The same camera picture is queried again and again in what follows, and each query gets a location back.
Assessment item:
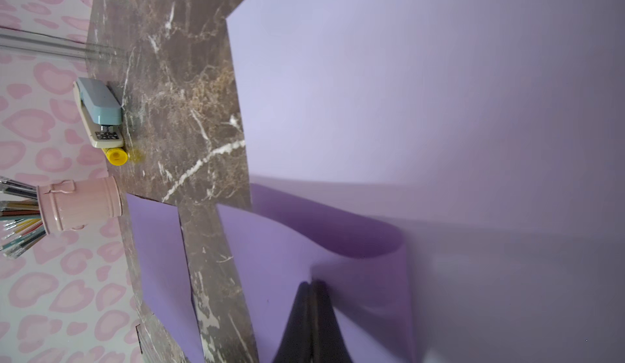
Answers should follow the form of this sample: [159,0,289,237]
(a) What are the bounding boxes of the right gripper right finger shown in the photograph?
[311,281,353,363]

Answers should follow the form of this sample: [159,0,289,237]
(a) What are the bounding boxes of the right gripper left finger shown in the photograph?
[273,283,313,363]

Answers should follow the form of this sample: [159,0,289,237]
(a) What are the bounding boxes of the light lilac paper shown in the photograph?
[227,0,624,362]

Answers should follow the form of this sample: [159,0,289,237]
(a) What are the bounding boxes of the dark purple paper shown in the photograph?
[126,195,204,362]
[217,184,417,362]

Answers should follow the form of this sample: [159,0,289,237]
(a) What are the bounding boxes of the yellow glue stick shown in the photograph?
[103,147,129,166]

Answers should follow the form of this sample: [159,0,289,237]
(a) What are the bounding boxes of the pink pencil cup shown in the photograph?
[36,177,122,234]

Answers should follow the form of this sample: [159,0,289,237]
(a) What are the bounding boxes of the bundle of pencils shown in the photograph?
[1,177,48,259]

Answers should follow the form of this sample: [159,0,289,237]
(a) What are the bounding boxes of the grey beige stapler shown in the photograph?
[73,77,125,149]

